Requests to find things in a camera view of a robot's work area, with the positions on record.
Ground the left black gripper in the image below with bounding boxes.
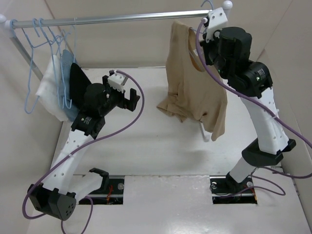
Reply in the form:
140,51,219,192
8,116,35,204
99,76,139,116

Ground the light blue wire hanger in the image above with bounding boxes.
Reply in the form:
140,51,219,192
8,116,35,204
191,0,214,34

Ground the beige t shirt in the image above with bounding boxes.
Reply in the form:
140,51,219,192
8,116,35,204
157,21,228,141

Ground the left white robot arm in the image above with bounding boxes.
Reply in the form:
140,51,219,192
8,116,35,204
22,70,145,221

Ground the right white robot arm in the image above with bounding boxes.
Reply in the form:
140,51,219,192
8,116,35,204
200,27,296,194

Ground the blue hanger with black garment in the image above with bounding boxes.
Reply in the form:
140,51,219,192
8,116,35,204
55,24,77,63

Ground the blue hanger with white garment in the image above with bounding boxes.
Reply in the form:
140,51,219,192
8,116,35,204
37,18,61,108

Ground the empty blue hanger far left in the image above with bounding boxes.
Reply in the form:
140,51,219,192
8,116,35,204
9,19,48,114

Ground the black hanging garment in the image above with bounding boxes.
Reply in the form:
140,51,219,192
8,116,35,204
69,63,91,109

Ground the blue hanging garment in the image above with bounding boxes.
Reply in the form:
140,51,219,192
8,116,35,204
59,49,78,122

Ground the white hanging garment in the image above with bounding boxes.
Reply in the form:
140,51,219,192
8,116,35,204
36,55,68,122

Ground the silver clothes rack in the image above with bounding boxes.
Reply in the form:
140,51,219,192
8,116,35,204
0,0,234,142

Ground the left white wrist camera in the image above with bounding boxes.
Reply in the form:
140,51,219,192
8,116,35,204
107,70,128,93

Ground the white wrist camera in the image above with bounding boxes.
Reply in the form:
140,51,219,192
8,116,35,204
204,7,228,40
107,70,128,93

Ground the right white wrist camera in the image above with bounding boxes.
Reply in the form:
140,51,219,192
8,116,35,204
204,7,228,40

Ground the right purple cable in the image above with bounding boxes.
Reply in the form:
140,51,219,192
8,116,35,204
195,20,312,197

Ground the purple cable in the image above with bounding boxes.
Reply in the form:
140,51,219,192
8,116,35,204
22,70,145,234
195,20,312,197

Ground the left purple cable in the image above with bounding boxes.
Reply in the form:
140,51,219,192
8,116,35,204
22,70,145,234

